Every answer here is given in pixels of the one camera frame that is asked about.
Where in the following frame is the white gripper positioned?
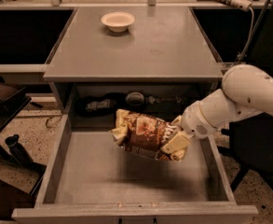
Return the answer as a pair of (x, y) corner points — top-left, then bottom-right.
(159, 100), (222, 156)

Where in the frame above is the brown chip bag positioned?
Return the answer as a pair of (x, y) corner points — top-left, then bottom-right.
(111, 109), (186, 161)

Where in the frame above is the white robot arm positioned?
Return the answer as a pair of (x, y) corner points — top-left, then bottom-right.
(160, 64), (273, 159)

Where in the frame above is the grey cabinet counter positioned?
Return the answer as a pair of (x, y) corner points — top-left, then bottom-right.
(44, 6), (222, 83)

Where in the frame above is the open grey top drawer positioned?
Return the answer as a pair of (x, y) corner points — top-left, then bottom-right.
(12, 115), (257, 224)

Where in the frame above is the black tape roll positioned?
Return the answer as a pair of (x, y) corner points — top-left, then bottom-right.
(125, 91), (145, 109)

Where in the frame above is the black office chair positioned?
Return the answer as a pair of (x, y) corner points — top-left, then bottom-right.
(218, 113), (273, 191)

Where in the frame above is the white paper bowl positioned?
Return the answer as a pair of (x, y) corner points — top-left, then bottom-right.
(101, 12), (135, 33)

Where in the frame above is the black chair base left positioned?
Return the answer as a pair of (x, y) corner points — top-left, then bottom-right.
(0, 134), (46, 174)

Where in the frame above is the metal chain trinket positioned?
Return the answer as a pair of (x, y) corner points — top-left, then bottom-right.
(146, 96), (184, 105)

